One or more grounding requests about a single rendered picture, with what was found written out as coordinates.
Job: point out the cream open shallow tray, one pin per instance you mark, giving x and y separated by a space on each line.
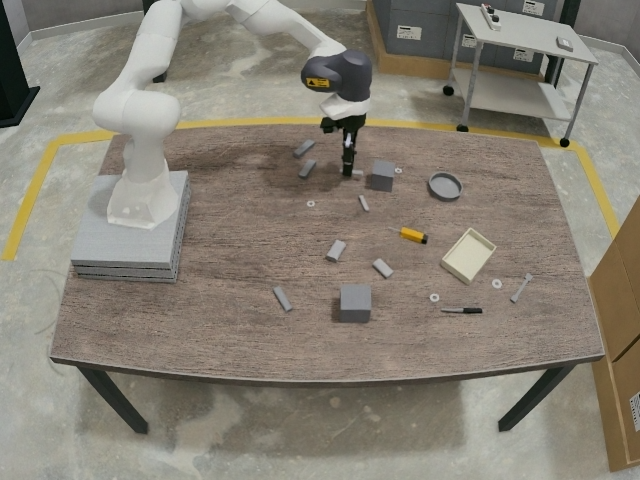
468 254

